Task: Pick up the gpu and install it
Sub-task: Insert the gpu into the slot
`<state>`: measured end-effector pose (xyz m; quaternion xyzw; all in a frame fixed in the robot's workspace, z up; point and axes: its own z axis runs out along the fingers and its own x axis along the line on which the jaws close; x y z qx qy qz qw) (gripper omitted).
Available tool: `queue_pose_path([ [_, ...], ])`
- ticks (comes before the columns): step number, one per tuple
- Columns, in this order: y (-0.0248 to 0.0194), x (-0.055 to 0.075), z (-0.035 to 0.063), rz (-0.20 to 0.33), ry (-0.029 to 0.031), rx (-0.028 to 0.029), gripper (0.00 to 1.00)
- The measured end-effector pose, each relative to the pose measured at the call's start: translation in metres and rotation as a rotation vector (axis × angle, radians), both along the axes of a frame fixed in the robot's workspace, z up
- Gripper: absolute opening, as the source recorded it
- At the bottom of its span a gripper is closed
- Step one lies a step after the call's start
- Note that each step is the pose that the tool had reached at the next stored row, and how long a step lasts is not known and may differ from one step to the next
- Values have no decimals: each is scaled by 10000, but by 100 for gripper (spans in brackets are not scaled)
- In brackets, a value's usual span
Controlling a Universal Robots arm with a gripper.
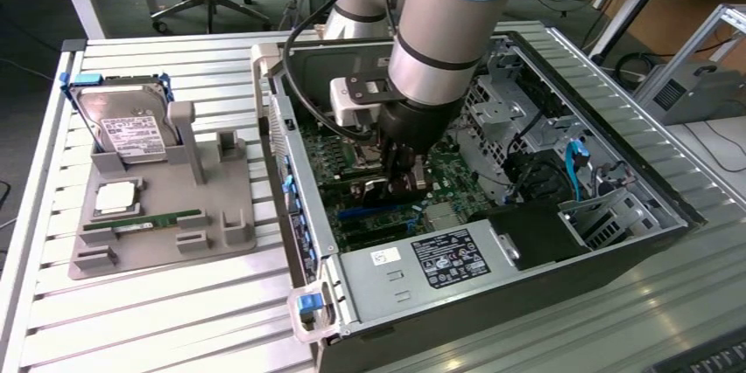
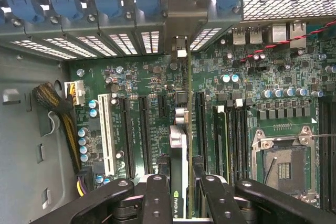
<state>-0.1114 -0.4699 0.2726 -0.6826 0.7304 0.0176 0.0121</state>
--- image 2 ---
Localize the CPU socket metal frame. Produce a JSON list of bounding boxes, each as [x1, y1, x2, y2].
[[251, 126, 317, 202]]

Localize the white PCI expansion slot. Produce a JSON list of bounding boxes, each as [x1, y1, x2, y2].
[[98, 93, 117, 176]]

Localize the black silver PC case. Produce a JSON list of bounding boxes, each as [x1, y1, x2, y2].
[[0, 0, 336, 224]]

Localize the short black expansion slot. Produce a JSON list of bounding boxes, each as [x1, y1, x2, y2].
[[157, 94, 169, 120]]

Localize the RAM slot white clips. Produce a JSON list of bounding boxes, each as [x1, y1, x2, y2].
[[234, 99, 244, 180], [325, 98, 334, 209], [213, 104, 228, 183]]

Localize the white power connector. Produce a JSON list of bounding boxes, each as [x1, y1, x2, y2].
[[64, 81, 86, 107]]

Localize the black multicolour wire bundle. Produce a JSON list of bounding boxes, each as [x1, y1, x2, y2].
[[75, 165, 95, 198]]

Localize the braided yellow black power cable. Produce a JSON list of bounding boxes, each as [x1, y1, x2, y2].
[[33, 82, 82, 175]]

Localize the RAM slot black clips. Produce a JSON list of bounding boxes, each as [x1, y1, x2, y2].
[[318, 98, 327, 209], [240, 105, 249, 180], [332, 98, 336, 209], [227, 103, 235, 180]]

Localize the green Dell motherboard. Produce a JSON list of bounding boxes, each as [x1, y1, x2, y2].
[[67, 16, 336, 209]]

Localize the red black twisted wire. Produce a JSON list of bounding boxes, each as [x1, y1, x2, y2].
[[239, 19, 336, 63]]

